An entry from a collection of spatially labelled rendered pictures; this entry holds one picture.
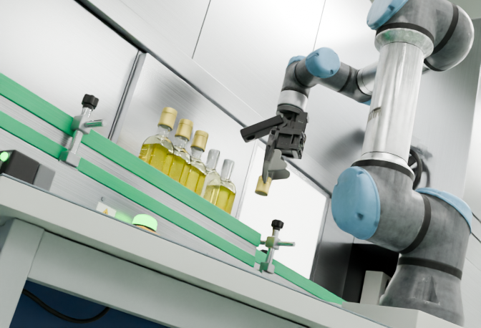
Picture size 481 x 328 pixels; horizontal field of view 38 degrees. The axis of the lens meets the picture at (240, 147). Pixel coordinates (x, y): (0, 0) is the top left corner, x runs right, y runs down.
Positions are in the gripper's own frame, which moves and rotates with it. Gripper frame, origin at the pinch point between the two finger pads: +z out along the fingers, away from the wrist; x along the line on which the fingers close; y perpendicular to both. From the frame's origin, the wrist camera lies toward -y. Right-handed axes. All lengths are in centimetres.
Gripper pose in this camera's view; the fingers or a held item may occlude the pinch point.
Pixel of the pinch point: (264, 180)
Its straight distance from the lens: 177.6
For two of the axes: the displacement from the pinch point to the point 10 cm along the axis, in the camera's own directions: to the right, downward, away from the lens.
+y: 9.5, 1.5, -2.8
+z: -2.5, 9.0, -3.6
